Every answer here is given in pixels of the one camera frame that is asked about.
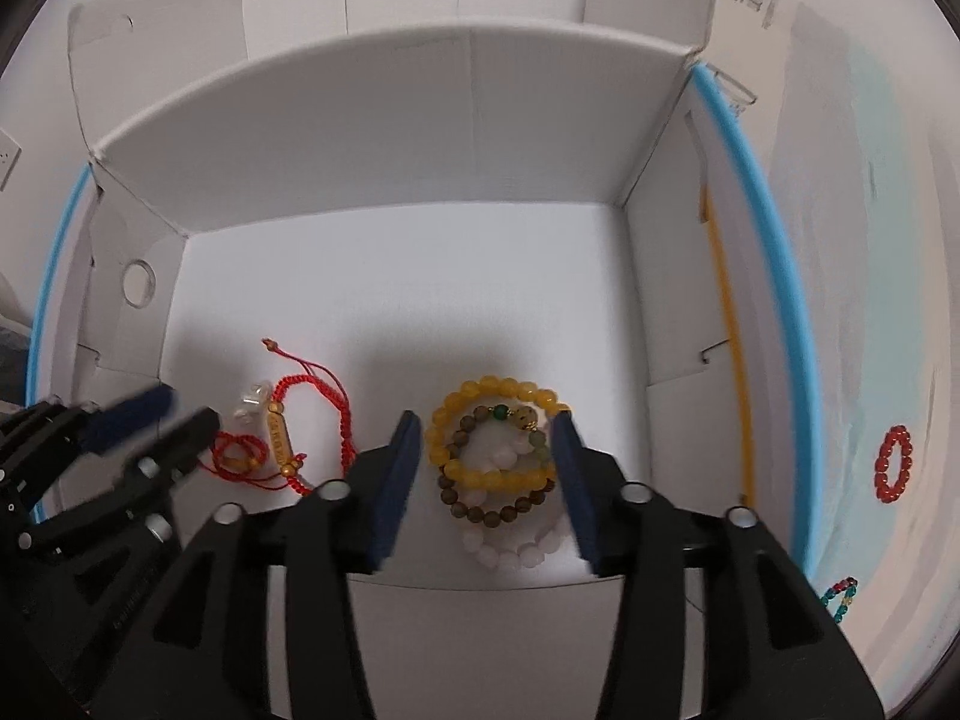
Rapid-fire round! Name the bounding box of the yellow bead bracelet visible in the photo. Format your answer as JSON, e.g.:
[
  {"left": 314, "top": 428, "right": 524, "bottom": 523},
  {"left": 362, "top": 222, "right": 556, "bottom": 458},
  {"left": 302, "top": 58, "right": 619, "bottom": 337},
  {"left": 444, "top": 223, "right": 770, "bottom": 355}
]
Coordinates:
[{"left": 425, "top": 375, "right": 572, "bottom": 492}]

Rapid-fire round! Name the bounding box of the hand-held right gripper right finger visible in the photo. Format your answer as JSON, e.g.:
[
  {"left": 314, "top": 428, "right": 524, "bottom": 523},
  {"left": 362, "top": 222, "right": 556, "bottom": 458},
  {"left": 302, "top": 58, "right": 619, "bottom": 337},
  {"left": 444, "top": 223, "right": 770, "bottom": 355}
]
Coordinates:
[{"left": 551, "top": 412, "right": 882, "bottom": 720}]

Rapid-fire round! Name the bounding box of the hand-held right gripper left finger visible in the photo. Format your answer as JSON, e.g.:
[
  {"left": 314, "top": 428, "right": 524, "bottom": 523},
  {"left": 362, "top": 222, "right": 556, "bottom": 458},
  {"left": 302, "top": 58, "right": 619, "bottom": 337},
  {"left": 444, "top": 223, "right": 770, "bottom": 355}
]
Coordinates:
[{"left": 154, "top": 410, "right": 422, "bottom": 720}]

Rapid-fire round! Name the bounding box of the brown and green bead bracelet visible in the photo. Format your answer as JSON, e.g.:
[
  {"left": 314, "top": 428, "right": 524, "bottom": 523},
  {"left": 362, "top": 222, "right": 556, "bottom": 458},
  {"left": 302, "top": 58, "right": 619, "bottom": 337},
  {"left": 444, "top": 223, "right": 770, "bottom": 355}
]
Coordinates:
[{"left": 437, "top": 405, "right": 560, "bottom": 526}]

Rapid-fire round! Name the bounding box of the multicolour glass bead bracelet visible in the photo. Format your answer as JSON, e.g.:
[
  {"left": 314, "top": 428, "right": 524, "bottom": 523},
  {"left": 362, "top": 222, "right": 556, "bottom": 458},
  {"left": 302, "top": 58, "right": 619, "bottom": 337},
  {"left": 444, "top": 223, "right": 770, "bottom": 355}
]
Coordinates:
[{"left": 819, "top": 576, "right": 858, "bottom": 625}]

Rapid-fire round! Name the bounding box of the red bead bracelet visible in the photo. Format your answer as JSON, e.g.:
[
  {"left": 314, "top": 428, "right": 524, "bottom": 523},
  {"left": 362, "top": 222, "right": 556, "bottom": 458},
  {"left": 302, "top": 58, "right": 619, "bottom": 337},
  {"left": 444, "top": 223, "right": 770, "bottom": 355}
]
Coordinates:
[{"left": 874, "top": 425, "right": 914, "bottom": 502}]

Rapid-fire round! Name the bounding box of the white wall socket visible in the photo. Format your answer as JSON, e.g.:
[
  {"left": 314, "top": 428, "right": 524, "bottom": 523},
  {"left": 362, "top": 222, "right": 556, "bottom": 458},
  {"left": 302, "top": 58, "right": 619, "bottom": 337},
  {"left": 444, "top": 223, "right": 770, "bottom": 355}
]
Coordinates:
[{"left": 0, "top": 127, "right": 23, "bottom": 192}]

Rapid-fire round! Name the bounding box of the pink bead bracelet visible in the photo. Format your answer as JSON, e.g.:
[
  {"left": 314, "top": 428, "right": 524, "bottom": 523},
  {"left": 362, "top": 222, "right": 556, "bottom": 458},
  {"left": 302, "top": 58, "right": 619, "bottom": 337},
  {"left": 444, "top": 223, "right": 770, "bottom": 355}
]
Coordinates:
[{"left": 459, "top": 442, "right": 578, "bottom": 571}]

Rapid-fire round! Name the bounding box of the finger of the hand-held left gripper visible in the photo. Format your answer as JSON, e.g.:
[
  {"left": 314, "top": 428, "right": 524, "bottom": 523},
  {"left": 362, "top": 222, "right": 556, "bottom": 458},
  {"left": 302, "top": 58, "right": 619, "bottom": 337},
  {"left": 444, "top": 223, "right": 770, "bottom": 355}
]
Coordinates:
[
  {"left": 120, "top": 405, "right": 223, "bottom": 500},
  {"left": 81, "top": 382, "right": 181, "bottom": 460}
]

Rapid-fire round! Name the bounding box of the striped bed sheet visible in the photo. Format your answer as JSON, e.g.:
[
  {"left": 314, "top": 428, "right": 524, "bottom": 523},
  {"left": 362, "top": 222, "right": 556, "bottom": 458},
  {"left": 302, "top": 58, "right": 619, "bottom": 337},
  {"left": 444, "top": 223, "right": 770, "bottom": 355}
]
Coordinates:
[{"left": 705, "top": 0, "right": 960, "bottom": 698}]

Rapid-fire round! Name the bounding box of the blue and yellow cardboard box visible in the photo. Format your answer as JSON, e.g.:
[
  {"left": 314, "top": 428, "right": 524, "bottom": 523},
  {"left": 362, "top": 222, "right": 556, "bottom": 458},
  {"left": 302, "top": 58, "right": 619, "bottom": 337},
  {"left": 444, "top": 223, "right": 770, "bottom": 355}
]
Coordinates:
[{"left": 26, "top": 0, "right": 818, "bottom": 720}]

